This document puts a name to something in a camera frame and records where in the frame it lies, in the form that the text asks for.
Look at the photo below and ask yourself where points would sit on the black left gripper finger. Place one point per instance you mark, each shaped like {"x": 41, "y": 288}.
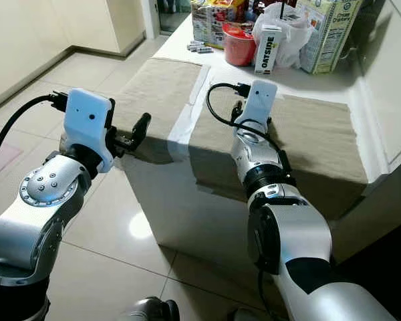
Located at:
{"x": 145, "y": 127}

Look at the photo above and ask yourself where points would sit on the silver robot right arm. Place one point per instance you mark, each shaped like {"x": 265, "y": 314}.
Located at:
{"x": 301, "y": 234}

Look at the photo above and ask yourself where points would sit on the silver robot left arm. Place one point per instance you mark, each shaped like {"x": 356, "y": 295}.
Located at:
{"x": 27, "y": 234}

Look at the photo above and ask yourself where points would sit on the beige cloth placemat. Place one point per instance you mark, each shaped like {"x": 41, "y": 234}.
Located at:
{"x": 160, "y": 83}
{"x": 321, "y": 134}

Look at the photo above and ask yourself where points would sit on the red plastic cup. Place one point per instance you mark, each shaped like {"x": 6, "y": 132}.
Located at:
{"x": 238, "y": 48}

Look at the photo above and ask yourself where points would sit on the white Oatside drink carton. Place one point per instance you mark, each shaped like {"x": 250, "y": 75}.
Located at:
{"x": 269, "y": 50}

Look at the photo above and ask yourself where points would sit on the small grey batteries pack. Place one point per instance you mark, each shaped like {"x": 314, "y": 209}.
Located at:
{"x": 199, "y": 47}

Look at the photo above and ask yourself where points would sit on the white table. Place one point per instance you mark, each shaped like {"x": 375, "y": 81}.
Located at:
{"x": 180, "y": 214}

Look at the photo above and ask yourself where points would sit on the printed cardboard food box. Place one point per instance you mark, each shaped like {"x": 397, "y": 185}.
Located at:
{"x": 204, "y": 27}

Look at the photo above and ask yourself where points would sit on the white plastic bag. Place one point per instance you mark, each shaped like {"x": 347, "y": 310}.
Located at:
{"x": 294, "y": 30}

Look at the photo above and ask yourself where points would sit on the yellow red snack bag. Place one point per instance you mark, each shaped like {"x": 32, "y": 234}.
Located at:
{"x": 220, "y": 3}

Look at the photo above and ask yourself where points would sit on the thin black stick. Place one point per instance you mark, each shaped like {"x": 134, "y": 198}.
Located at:
{"x": 283, "y": 10}

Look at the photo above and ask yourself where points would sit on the green white cream crackers box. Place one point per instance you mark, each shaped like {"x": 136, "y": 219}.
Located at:
{"x": 331, "y": 33}

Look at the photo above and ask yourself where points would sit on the cream kitchen cabinet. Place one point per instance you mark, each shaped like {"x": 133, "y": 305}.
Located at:
{"x": 53, "y": 27}

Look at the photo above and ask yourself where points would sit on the grey robot left leg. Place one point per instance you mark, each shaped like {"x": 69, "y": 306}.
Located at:
{"x": 150, "y": 311}

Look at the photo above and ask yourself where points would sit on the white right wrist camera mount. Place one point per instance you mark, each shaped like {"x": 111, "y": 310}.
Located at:
{"x": 260, "y": 100}

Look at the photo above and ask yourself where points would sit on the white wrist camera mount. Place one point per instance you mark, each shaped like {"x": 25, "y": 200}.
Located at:
{"x": 87, "y": 117}
{"x": 260, "y": 100}

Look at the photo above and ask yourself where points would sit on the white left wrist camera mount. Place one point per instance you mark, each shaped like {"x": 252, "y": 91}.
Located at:
{"x": 87, "y": 117}

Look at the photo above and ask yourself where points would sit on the glass door with white frame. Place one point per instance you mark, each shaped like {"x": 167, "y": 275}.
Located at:
{"x": 174, "y": 17}

